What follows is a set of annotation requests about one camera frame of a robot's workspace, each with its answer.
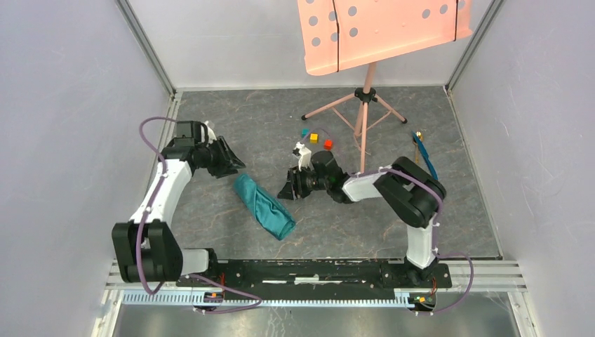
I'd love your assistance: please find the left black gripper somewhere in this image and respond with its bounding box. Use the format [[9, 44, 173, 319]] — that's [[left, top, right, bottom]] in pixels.
[[196, 136, 246, 179]]

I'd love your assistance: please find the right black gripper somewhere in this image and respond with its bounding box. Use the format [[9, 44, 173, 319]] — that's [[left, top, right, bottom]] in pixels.
[[277, 164, 330, 201]]

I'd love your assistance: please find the teal cloth napkin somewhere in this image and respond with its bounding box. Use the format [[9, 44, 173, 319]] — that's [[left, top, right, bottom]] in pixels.
[[233, 173, 296, 241]]

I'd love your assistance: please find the blue handled utensil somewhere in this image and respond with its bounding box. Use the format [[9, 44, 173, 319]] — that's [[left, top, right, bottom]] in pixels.
[[419, 139, 439, 180]]

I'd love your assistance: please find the gold spoon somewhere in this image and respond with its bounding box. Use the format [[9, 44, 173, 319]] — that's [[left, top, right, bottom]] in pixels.
[[413, 131, 423, 164]]

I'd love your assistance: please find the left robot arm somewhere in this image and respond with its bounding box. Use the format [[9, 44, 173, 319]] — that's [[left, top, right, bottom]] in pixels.
[[112, 121, 246, 283]]

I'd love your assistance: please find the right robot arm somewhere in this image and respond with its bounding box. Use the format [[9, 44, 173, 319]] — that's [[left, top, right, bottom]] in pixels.
[[277, 151, 446, 286]]

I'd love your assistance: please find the red cube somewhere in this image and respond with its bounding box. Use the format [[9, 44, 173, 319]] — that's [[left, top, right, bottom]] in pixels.
[[323, 139, 333, 150]]

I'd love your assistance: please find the pink music stand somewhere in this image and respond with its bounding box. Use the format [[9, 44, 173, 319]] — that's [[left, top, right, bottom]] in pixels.
[[297, 0, 472, 169]]

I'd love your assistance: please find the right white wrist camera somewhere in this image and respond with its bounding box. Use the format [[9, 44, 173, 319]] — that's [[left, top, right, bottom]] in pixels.
[[292, 142, 312, 171]]

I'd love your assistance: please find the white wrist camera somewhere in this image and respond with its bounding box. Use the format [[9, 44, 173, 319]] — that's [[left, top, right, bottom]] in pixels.
[[292, 142, 312, 171], [203, 121, 217, 144]]

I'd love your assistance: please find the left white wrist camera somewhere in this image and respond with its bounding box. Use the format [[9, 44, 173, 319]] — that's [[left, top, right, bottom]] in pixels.
[[203, 121, 217, 144]]

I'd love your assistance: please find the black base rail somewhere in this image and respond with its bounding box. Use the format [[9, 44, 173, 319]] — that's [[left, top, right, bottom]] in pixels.
[[201, 258, 453, 306]]

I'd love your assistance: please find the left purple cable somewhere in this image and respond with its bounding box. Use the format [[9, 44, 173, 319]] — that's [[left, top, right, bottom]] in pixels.
[[135, 116, 264, 315]]

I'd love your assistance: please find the purple cable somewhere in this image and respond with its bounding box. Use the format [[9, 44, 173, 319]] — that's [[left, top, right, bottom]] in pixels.
[[302, 128, 475, 316], [135, 116, 264, 315]]

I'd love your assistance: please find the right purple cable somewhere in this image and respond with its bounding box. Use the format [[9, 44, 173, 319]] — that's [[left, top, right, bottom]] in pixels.
[[302, 128, 475, 316]]

